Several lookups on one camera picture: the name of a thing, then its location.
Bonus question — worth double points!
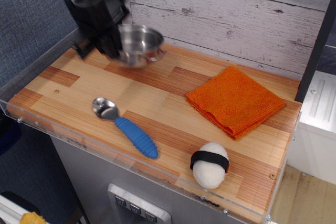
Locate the white plush sushi toy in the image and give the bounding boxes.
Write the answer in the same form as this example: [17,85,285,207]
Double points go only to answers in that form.
[190,142,230,189]

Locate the folded orange cloth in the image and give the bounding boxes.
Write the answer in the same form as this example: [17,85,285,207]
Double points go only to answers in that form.
[186,67,286,140]

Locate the clear acrylic table guard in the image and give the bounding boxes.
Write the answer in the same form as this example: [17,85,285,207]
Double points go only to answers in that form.
[1,102,274,223]

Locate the yellow object bottom left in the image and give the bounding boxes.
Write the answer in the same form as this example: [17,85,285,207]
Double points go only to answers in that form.
[19,212,47,224]

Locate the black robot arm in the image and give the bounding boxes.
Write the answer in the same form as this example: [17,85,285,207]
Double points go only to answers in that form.
[64,0,129,59]

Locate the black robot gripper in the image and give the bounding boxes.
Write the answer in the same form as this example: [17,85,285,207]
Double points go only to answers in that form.
[64,0,129,59]

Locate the white box at right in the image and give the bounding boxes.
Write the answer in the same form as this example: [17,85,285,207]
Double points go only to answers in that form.
[287,71,335,184]

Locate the spoon with blue handle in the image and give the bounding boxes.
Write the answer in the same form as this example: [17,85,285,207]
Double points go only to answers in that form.
[92,97,159,159]

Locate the silver button control panel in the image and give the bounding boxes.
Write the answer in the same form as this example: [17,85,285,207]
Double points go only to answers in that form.
[107,183,172,223]

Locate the silver metal bowl with handles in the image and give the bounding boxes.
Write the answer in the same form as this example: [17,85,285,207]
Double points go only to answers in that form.
[110,25,166,68]

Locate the dark right frame post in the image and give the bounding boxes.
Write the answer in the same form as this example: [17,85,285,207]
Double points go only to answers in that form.
[295,0,335,103]

